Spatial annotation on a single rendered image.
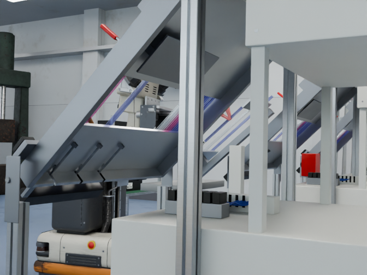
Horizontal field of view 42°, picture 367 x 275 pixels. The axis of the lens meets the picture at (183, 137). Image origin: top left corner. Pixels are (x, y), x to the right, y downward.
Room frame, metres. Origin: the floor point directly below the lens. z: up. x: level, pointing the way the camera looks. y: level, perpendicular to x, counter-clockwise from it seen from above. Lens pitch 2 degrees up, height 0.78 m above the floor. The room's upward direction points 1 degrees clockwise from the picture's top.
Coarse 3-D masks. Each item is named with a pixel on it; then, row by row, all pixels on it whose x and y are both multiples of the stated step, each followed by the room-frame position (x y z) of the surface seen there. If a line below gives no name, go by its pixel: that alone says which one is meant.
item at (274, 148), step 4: (272, 140) 2.72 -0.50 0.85; (268, 144) 2.70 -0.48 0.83; (272, 144) 2.75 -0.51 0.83; (276, 144) 2.82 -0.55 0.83; (280, 144) 2.88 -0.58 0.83; (268, 148) 2.78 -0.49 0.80; (272, 148) 2.84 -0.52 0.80; (276, 148) 2.91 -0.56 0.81; (280, 148) 2.97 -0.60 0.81; (268, 152) 2.85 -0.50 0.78; (272, 152) 2.91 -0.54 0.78; (276, 152) 2.99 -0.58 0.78; (280, 152) 3.05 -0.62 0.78; (268, 156) 2.93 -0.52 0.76; (272, 156) 2.99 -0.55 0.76; (276, 156) 3.07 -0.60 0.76; (248, 160) 2.71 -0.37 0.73; (268, 160) 3.02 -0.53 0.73; (272, 160) 3.09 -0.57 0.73
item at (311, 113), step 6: (342, 90) 2.81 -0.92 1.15; (348, 90) 2.90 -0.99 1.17; (318, 96) 2.57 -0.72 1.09; (342, 96) 2.93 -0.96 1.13; (312, 102) 2.43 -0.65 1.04; (318, 102) 2.51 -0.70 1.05; (306, 108) 2.45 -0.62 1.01; (312, 108) 2.53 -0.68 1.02; (318, 108) 2.61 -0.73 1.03; (300, 114) 2.47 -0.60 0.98; (306, 114) 2.55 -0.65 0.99; (312, 114) 2.63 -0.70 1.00; (318, 114) 2.90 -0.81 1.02; (306, 120) 2.82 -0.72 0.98; (312, 120) 2.92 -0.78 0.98
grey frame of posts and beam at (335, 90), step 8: (336, 88) 2.29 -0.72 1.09; (336, 96) 2.29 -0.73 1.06; (336, 104) 2.29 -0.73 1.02; (336, 112) 2.30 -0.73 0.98; (336, 120) 2.30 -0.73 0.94; (336, 128) 2.30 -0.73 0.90; (336, 136) 2.30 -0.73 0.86; (352, 144) 2.94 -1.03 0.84; (352, 152) 2.94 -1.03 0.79; (352, 160) 2.94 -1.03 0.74; (352, 168) 2.94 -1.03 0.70
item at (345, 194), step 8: (296, 184) 2.47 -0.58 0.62; (304, 184) 2.49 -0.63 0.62; (312, 184) 2.50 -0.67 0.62; (344, 184) 2.55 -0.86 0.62; (296, 192) 2.39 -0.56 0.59; (304, 192) 2.38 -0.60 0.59; (312, 192) 2.36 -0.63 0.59; (336, 192) 2.30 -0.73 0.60; (344, 192) 2.29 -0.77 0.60; (352, 192) 2.27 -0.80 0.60; (360, 192) 2.25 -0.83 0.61; (296, 200) 2.39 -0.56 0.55; (304, 200) 2.37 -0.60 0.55; (312, 200) 2.36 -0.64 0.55; (336, 200) 2.30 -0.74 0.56; (344, 200) 2.29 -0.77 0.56; (352, 200) 2.27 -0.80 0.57; (360, 200) 2.25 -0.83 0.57
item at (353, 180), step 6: (228, 156) 2.52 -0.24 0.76; (228, 162) 2.52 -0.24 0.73; (228, 168) 2.52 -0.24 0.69; (228, 174) 2.52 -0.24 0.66; (312, 174) 2.52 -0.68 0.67; (318, 174) 2.49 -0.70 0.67; (336, 174) 2.45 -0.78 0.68; (228, 180) 2.52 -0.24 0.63; (306, 180) 2.52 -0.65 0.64; (312, 180) 2.51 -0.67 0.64; (318, 180) 2.49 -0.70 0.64; (336, 180) 2.45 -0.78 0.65; (342, 180) 2.57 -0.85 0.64; (348, 180) 2.57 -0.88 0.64; (354, 180) 2.56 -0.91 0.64; (228, 186) 2.52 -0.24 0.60
